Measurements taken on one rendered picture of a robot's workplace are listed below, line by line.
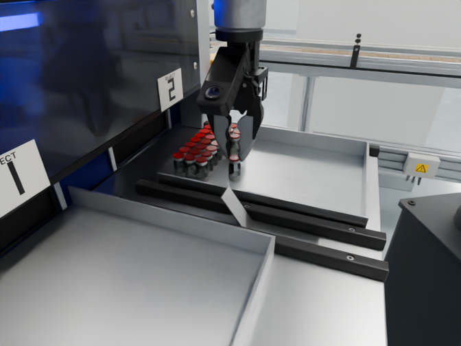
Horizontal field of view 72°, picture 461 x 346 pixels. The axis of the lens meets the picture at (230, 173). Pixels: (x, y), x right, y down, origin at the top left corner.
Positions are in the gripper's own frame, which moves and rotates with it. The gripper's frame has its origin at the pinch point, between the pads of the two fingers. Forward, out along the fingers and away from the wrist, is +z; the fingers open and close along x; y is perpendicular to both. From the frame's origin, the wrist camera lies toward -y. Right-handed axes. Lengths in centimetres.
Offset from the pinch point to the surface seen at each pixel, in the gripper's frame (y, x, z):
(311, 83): 99, -1, 14
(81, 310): -31.1, 6.8, 5.4
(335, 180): 6.8, -17.5, 5.4
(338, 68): 95, -11, 5
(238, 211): -11.3, -4.9, 2.6
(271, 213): -9.0, -9.3, 3.6
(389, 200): 141, -54, 93
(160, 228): -16.0, 5.7, 5.4
